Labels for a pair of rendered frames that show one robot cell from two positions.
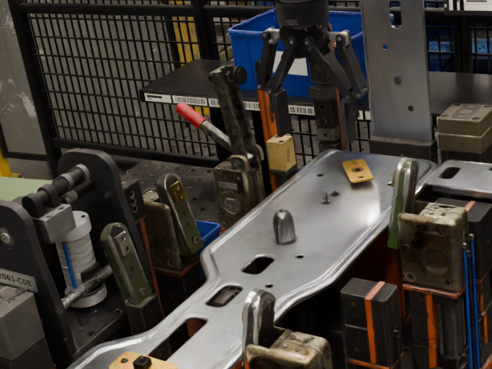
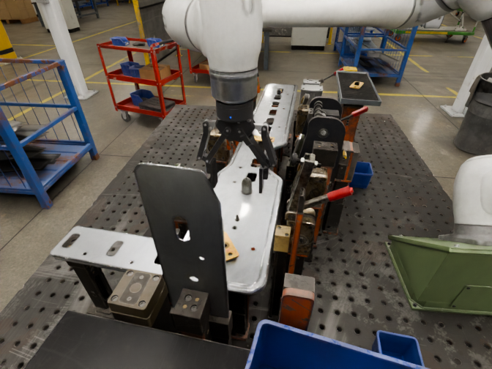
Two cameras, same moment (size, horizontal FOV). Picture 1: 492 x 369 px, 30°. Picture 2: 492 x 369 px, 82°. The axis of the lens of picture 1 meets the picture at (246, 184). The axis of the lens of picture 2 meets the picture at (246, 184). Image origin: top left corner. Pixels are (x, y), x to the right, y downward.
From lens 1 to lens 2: 1.85 m
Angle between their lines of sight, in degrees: 115
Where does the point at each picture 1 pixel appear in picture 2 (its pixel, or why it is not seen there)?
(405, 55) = (180, 258)
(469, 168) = (147, 262)
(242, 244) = (266, 186)
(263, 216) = (267, 206)
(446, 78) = not seen: outside the picture
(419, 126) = not seen: hidden behind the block
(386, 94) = (208, 289)
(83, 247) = not seen: hidden behind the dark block
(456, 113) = (145, 281)
